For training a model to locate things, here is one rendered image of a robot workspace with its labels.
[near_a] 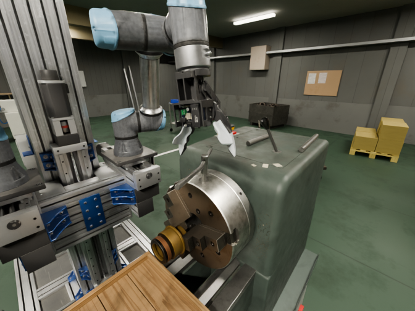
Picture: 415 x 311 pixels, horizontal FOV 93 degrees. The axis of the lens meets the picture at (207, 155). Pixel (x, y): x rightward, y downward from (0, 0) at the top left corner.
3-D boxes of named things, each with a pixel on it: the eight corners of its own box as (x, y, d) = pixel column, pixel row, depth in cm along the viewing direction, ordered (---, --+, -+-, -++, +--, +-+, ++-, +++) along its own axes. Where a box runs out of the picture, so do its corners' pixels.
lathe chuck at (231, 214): (183, 225, 87) (181, 160, 75) (244, 269, 68) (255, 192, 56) (167, 236, 81) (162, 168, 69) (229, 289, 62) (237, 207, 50)
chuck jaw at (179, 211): (192, 214, 70) (176, 185, 72) (199, 210, 66) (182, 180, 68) (167, 231, 62) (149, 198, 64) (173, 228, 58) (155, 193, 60)
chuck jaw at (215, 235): (205, 216, 65) (234, 226, 57) (207, 229, 66) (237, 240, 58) (180, 234, 57) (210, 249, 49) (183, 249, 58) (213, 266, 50)
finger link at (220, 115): (220, 141, 46) (197, 113, 46) (222, 139, 48) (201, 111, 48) (234, 129, 44) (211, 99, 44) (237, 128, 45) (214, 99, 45)
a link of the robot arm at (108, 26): (92, 7, 73) (84, -9, 36) (124, 11, 77) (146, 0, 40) (99, 42, 79) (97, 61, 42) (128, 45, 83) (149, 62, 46)
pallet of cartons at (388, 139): (343, 152, 437) (351, 121, 411) (352, 141, 518) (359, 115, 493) (396, 163, 381) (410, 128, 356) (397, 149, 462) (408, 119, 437)
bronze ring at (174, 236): (171, 215, 63) (146, 231, 56) (191, 229, 57) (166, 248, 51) (173, 238, 66) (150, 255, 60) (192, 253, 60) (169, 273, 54)
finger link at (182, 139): (162, 153, 49) (175, 122, 45) (175, 147, 54) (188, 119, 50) (171, 160, 49) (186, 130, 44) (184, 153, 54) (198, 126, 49)
